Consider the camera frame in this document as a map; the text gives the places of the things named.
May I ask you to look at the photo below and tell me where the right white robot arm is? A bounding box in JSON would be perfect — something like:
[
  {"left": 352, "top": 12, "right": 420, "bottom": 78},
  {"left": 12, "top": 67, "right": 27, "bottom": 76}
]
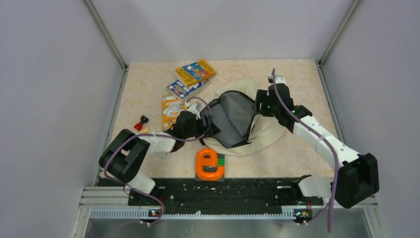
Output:
[{"left": 254, "top": 83, "right": 379, "bottom": 208}]

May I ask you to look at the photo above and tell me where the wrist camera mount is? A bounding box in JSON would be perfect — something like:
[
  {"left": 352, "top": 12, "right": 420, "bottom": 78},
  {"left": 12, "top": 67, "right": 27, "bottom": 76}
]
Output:
[
  {"left": 185, "top": 102, "right": 201, "bottom": 119},
  {"left": 268, "top": 75, "right": 287, "bottom": 85}
]

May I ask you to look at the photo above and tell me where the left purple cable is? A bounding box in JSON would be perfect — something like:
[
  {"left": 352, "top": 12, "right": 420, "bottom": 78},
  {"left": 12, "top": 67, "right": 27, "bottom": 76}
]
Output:
[{"left": 103, "top": 96, "right": 212, "bottom": 227}]

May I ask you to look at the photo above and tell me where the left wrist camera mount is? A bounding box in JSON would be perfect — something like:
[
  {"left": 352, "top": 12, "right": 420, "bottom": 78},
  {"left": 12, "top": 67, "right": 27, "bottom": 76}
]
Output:
[{"left": 185, "top": 102, "right": 201, "bottom": 119}]

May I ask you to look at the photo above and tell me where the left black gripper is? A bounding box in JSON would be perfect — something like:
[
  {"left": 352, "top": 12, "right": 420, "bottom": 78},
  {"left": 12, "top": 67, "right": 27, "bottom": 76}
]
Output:
[{"left": 184, "top": 114, "right": 221, "bottom": 139}]

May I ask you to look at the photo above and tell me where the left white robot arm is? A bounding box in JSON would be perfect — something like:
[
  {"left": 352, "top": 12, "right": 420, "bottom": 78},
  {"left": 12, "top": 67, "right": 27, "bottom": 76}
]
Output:
[{"left": 99, "top": 111, "right": 221, "bottom": 205}]

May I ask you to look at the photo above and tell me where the orange ring toy on bricks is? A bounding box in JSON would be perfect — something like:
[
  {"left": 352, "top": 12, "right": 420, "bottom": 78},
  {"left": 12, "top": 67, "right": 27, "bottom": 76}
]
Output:
[{"left": 195, "top": 148, "right": 225, "bottom": 182}]

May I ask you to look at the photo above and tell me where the orange book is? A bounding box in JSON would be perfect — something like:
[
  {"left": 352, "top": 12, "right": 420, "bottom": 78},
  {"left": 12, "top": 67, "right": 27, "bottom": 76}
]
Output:
[{"left": 161, "top": 96, "right": 187, "bottom": 130}]

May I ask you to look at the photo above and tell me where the cream canvas student bag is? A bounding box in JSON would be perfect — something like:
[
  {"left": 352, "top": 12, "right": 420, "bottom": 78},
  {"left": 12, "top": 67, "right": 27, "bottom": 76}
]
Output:
[{"left": 200, "top": 79, "right": 286, "bottom": 157}]

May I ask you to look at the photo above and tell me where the blue white book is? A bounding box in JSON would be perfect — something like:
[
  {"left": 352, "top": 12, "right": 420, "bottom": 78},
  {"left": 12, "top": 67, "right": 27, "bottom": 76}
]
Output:
[{"left": 166, "top": 80, "right": 210, "bottom": 101}]

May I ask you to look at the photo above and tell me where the yellow treehouse book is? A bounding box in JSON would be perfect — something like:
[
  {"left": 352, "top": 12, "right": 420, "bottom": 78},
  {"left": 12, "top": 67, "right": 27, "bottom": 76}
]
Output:
[{"left": 175, "top": 59, "right": 216, "bottom": 87}]

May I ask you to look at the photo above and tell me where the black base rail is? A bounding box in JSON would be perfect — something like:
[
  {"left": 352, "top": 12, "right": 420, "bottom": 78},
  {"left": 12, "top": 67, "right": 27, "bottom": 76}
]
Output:
[{"left": 128, "top": 178, "right": 324, "bottom": 215}]

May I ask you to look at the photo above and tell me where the red black stamp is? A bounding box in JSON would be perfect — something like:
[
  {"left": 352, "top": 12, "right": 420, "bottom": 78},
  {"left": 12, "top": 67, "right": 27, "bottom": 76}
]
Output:
[{"left": 134, "top": 115, "right": 149, "bottom": 131}]

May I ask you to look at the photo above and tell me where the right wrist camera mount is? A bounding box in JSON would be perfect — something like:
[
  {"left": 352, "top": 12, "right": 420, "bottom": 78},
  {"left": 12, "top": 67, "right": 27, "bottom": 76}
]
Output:
[{"left": 268, "top": 75, "right": 287, "bottom": 85}]

